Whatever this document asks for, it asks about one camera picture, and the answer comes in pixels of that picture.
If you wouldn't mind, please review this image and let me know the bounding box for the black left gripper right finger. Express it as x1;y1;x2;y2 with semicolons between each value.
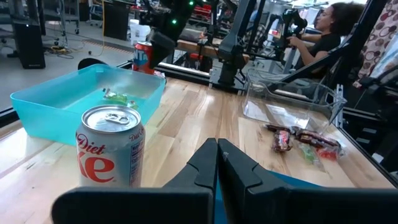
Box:
217;138;398;224

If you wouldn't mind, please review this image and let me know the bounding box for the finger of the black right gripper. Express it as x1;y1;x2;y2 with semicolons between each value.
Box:
149;30;177;68

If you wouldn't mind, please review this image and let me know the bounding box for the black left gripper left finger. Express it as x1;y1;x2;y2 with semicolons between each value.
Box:
51;138;218;224

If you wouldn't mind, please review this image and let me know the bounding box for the red soda can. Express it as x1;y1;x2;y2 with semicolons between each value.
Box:
132;41;155;75

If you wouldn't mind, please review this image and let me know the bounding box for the red chocolate bar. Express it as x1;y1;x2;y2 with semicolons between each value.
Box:
295;129;341;149
272;129;293;152

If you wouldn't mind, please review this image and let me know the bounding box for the red hard candy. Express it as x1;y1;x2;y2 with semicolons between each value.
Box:
317;147;340;161

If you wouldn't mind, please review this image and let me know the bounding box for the clear plastic basket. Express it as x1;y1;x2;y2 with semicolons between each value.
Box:
242;68;348;131

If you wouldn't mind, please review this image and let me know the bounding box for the light green translucent basket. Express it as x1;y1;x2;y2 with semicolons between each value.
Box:
9;63;167;146

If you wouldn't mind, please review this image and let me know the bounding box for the white bucket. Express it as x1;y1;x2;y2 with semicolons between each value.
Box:
129;19;152;46

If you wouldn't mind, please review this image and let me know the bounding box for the wooden workbench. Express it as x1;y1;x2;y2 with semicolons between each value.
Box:
175;39;251;65

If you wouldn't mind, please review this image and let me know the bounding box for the black round chair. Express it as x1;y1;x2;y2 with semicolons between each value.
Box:
77;57;108;71

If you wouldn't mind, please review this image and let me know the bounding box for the silver Diet Coke can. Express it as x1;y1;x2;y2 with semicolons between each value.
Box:
75;105;146;189

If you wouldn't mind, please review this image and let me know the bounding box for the person's hand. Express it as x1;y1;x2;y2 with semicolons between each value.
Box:
287;34;301;47

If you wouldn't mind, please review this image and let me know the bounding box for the black speaker cabinet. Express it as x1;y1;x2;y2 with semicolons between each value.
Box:
12;19;47;70

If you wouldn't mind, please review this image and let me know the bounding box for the person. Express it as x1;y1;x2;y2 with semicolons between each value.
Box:
287;2;365;71

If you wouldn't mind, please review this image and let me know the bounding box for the circle patterned cloth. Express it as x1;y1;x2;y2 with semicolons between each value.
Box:
357;0;398;82

